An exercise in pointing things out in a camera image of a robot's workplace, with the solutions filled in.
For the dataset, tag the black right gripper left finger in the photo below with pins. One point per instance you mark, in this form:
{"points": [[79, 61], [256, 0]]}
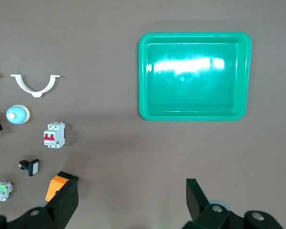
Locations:
{"points": [[59, 210]]}

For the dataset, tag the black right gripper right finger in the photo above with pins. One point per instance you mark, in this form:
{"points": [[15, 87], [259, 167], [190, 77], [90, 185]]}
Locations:
{"points": [[200, 205]]}

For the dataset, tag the white circuit breaker red switch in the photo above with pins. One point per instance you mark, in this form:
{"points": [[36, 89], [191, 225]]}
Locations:
{"points": [[54, 136]]}

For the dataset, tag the black square push button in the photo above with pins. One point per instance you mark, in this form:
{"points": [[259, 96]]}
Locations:
{"points": [[34, 167]]}

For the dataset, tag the green plastic tray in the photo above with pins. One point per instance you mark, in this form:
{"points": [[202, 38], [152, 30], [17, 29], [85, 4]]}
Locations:
{"points": [[193, 95]]}

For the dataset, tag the small white half-round clamp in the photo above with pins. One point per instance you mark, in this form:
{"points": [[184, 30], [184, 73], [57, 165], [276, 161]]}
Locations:
{"points": [[37, 94]]}

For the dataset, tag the brown table mat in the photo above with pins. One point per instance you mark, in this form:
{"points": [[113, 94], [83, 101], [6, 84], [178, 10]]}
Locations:
{"points": [[109, 71]]}

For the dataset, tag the green white selector switch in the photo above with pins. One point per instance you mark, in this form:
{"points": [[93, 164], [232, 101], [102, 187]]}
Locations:
{"points": [[3, 189]]}

